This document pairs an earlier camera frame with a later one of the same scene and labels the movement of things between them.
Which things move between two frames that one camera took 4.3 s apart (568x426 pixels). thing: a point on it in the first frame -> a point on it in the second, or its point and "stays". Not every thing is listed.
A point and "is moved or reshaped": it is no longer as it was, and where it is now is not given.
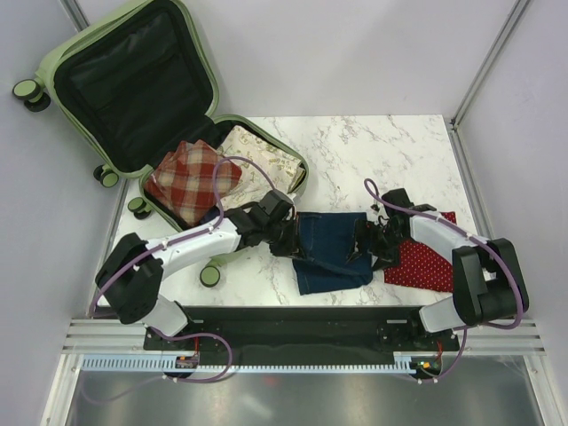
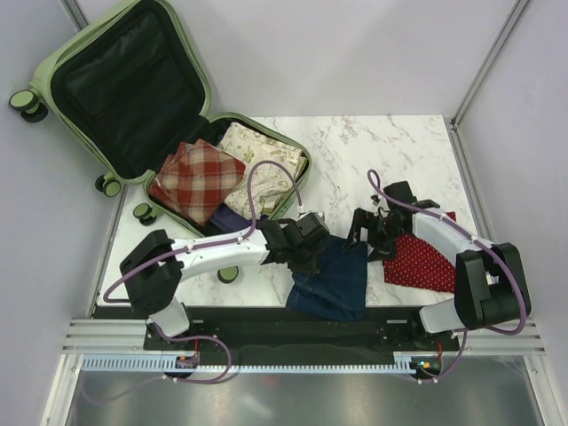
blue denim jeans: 325,240 is moved or reshaped
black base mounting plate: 298,335 stays
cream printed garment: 264,167 stays
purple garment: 213,213 is moved or reshaped
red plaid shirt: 184,183 stays
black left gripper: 288,248 -> 309,268
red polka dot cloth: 422,267 stays
